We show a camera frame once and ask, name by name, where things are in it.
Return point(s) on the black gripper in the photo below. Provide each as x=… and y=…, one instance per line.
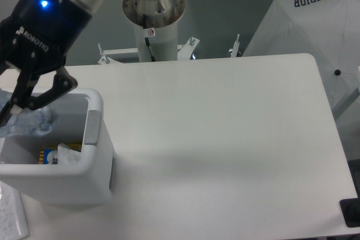
x=35, y=39

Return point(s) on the clear crushed plastic bottle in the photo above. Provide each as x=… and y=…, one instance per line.
x=31, y=123

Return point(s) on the clear plastic bag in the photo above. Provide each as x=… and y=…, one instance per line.
x=69, y=153

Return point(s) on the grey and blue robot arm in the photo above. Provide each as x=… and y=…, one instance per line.
x=35, y=39

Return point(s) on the white plastic trash can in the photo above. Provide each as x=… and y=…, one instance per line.
x=71, y=165

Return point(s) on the yellow blue snack package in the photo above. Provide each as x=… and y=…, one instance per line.
x=49, y=156

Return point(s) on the white notepad with writing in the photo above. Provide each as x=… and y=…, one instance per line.
x=14, y=224

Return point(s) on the white umbrella with lettering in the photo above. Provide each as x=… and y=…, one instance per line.
x=326, y=29

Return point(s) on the black device at edge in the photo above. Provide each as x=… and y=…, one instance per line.
x=350, y=210

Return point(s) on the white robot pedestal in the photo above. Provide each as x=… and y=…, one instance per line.
x=154, y=19

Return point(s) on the white metal base bracket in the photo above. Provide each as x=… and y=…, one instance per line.
x=150, y=52

